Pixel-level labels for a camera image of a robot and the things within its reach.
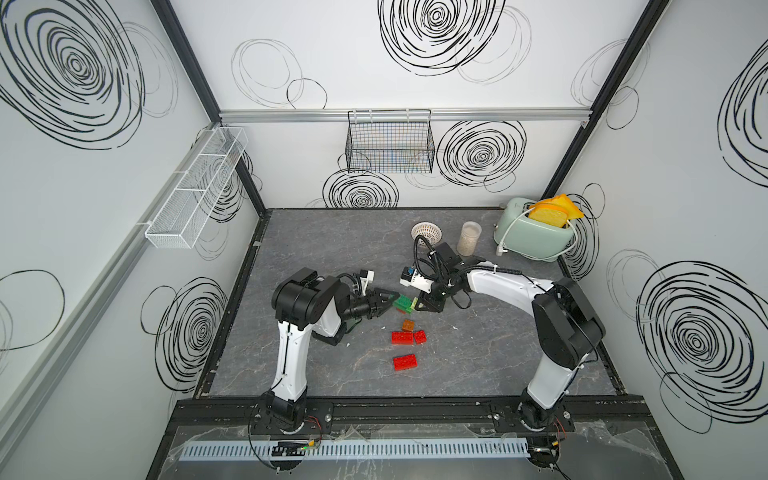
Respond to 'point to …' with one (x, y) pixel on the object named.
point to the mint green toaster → (517, 233)
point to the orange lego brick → (408, 325)
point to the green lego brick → (404, 302)
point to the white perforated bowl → (428, 229)
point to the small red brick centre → (420, 337)
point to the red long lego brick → (402, 338)
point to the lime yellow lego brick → (413, 303)
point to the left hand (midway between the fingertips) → (396, 302)
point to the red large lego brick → (405, 362)
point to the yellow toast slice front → (549, 213)
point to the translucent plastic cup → (469, 236)
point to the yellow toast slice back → (565, 203)
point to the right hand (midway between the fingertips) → (420, 302)
